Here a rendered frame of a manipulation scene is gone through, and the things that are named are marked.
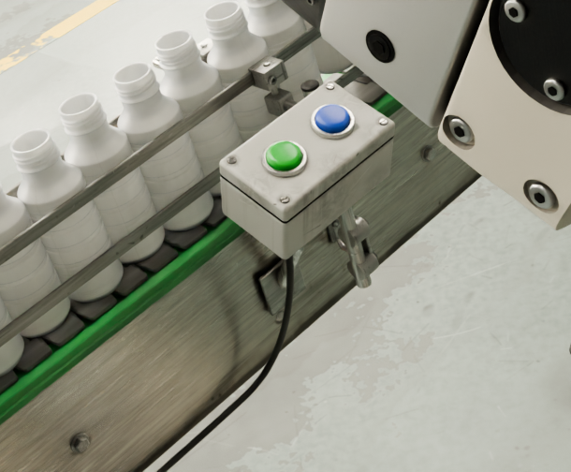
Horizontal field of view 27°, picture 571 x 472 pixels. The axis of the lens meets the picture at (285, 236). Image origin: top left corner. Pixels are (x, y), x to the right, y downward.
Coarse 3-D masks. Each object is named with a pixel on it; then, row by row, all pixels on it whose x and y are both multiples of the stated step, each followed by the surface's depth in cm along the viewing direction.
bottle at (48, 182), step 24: (24, 144) 102; (48, 144) 100; (24, 168) 100; (48, 168) 100; (72, 168) 103; (24, 192) 102; (48, 192) 101; (72, 192) 102; (72, 216) 102; (96, 216) 105; (48, 240) 104; (72, 240) 103; (96, 240) 105; (72, 264) 105; (120, 264) 109; (96, 288) 107
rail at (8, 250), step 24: (288, 48) 113; (360, 72) 122; (216, 96) 109; (192, 120) 108; (168, 144) 107; (120, 168) 104; (96, 192) 103; (192, 192) 111; (48, 216) 100; (168, 216) 109; (24, 240) 99; (0, 264) 98; (96, 264) 105; (72, 288) 104; (24, 312) 102; (0, 336) 100
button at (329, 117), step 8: (320, 112) 101; (328, 112) 101; (336, 112) 101; (344, 112) 101; (320, 120) 100; (328, 120) 100; (336, 120) 100; (344, 120) 100; (320, 128) 100; (328, 128) 100; (336, 128) 100; (344, 128) 100
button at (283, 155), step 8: (272, 144) 98; (280, 144) 98; (288, 144) 98; (296, 144) 98; (272, 152) 98; (280, 152) 98; (288, 152) 98; (296, 152) 98; (272, 160) 97; (280, 160) 97; (288, 160) 97; (296, 160) 97; (280, 168) 97; (288, 168) 97
